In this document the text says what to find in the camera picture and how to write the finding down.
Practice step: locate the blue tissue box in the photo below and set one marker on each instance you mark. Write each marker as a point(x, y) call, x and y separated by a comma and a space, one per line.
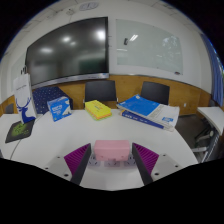
point(59, 108)

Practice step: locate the black chair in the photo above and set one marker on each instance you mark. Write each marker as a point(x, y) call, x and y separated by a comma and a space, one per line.
point(100, 90)
point(155, 91)

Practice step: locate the blue and white book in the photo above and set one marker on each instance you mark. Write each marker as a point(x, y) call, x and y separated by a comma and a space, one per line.
point(146, 108)

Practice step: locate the yellow sticky note pad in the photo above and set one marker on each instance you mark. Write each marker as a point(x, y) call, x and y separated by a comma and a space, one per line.
point(97, 110)

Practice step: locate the white paper bag blue deer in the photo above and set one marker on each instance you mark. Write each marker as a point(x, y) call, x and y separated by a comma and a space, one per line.
point(24, 100)

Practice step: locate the blue curtain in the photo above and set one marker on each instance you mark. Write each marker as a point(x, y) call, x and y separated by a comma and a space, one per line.
point(215, 73)

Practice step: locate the white power strip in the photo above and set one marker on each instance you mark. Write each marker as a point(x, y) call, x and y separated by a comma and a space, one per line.
point(110, 163)

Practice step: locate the glass whiteboard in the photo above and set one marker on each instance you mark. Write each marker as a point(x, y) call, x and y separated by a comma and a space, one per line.
point(150, 46)

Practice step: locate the white side table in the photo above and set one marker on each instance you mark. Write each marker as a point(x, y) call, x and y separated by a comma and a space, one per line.
point(211, 116)

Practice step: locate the pink charger block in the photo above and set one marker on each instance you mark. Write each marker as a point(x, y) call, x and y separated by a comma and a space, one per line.
point(111, 150)

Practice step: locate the large black wall display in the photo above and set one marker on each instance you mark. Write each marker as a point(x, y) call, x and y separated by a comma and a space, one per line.
point(66, 50)

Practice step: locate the round ceiling fixture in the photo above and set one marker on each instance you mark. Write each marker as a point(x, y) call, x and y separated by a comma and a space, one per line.
point(89, 6)

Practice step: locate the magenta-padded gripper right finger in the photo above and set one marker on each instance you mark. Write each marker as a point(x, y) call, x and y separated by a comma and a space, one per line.
point(145, 160)

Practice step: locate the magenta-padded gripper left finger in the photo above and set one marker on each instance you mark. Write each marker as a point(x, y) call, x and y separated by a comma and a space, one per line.
point(78, 160)

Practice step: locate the dark whiteboard eraser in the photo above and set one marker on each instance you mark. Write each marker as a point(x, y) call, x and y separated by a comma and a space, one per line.
point(126, 41)

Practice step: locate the dark blue thin book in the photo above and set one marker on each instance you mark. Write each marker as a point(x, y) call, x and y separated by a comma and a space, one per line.
point(140, 119)

